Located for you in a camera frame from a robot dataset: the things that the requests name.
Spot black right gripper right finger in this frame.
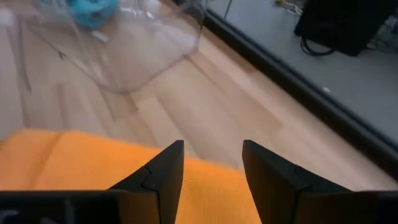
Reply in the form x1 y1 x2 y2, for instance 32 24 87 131
242 139 352 224

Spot black cable loop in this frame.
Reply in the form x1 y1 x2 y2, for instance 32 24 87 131
299 35 337 57

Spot black box on floor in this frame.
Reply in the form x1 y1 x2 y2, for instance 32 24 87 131
294 0 398 57

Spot orange towel with white label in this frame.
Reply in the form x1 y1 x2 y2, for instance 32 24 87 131
0 129 262 224

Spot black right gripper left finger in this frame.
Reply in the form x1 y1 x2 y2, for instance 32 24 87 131
108 139 185 224

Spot thin black floor cable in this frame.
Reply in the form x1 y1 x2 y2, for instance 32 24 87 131
223 0 234 20

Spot blue microfiber towel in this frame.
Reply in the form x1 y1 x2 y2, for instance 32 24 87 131
66 0 121 31

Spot clear plastic bin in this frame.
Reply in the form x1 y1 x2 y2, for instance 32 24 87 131
0 0 206 95

